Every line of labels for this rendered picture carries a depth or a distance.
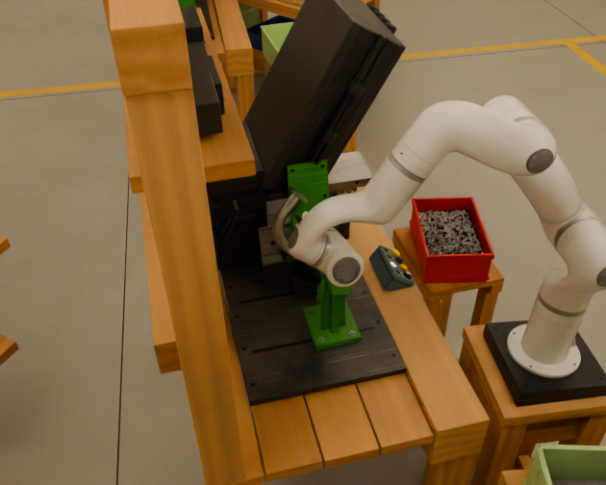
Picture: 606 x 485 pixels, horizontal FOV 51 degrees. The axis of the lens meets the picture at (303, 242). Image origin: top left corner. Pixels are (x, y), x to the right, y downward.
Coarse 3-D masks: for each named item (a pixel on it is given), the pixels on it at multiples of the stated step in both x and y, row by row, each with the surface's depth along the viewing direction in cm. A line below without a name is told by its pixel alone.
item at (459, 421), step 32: (352, 224) 216; (416, 288) 192; (384, 320) 182; (416, 320) 181; (416, 352) 172; (448, 352) 172; (416, 384) 164; (448, 384) 164; (448, 416) 157; (480, 416) 156; (448, 448) 160; (480, 448) 164
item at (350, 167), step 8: (352, 152) 208; (344, 160) 204; (352, 160) 204; (360, 160) 204; (336, 168) 200; (344, 168) 200; (352, 168) 200; (360, 168) 200; (368, 168) 200; (328, 176) 197; (336, 176) 197; (344, 176) 197; (352, 176) 197; (360, 176) 197; (368, 176) 197; (336, 184) 194; (344, 184) 195; (352, 184) 196; (360, 184) 197; (272, 192) 191
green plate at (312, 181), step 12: (288, 168) 176; (300, 168) 177; (312, 168) 178; (324, 168) 179; (288, 180) 178; (300, 180) 178; (312, 180) 179; (324, 180) 180; (300, 192) 180; (312, 192) 181; (324, 192) 182; (300, 204) 181; (312, 204) 182; (300, 216) 183
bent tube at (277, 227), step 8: (296, 192) 175; (288, 200) 177; (296, 200) 177; (304, 200) 177; (288, 208) 177; (280, 216) 178; (272, 224) 180; (280, 224) 178; (272, 232) 180; (280, 232) 179; (280, 240) 180
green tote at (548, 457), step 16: (544, 448) 143; (560, 448) 142; (576, 448) 142; (592, 448) 142; (544, 464) 140; (560, 464) 146; (576, 464) 146; (592, 464) 146; (528, 480) 150; (544, 480) 137
